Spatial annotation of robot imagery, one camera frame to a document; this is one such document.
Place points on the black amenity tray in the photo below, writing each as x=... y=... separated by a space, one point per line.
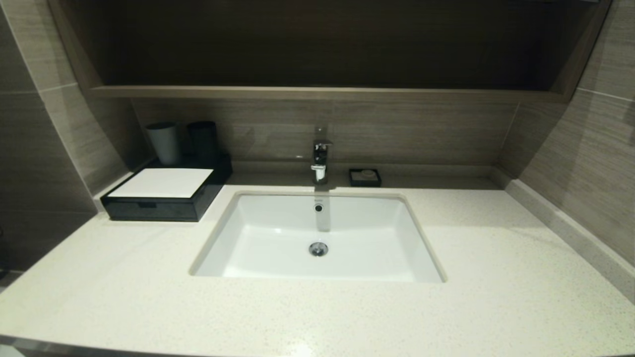
x=163 y=212

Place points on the black amenity box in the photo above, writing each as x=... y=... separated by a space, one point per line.
x=208 y=192

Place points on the white rectangular plate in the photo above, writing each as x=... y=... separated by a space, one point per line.
x=161 y=182

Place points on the chrome faucet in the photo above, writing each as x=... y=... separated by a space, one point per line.
x=320 y=156

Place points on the round soap bar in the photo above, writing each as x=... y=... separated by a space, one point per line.
x=367 y=174

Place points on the black soap dish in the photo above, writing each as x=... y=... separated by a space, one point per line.
x=376 y=180

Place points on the chrome sink drain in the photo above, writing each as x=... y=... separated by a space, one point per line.
x=318 y=249

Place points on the white sink basin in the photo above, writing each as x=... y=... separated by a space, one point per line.
x=367 y=238

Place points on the black plastic cup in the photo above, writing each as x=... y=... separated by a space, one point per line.
x=202 y=141

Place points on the grey plastic cup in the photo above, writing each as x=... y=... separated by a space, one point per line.
x=163 y=144

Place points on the wooden wall shelf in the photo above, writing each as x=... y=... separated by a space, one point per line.
x=397 y=94

